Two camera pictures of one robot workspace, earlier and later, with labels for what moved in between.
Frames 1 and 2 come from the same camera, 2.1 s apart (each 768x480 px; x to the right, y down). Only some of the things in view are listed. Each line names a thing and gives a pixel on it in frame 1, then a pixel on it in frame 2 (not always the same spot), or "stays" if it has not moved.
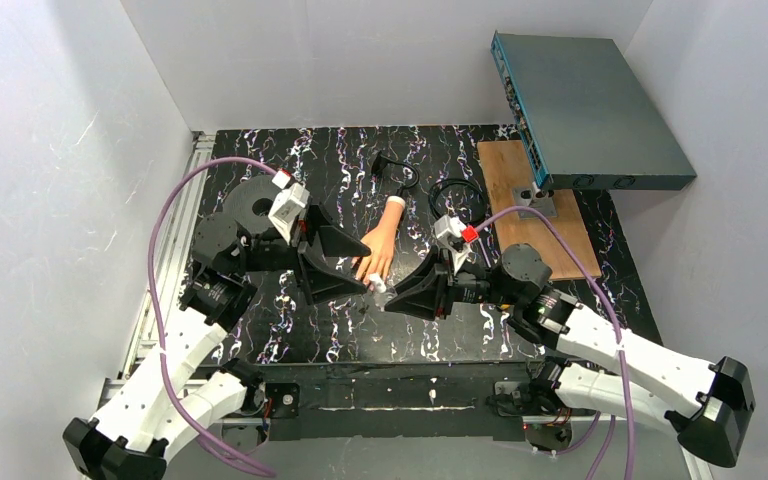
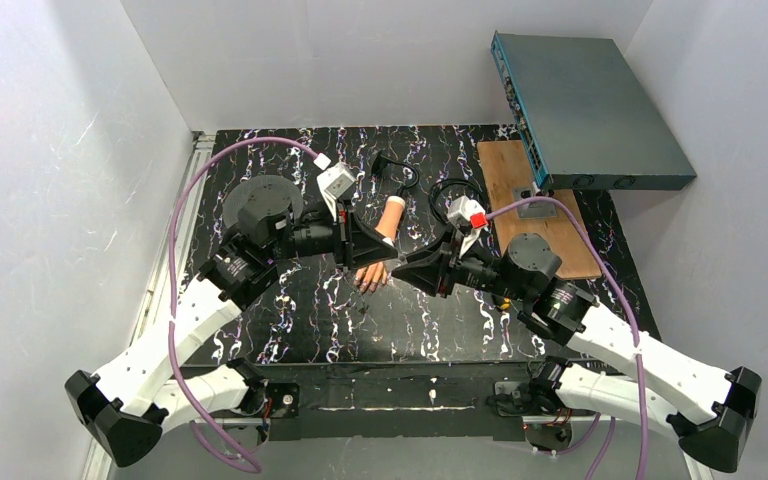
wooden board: [505, 167] stays
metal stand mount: [543, 201] stays
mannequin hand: [381, 242] stays
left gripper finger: [335, 242] → [367, 248]
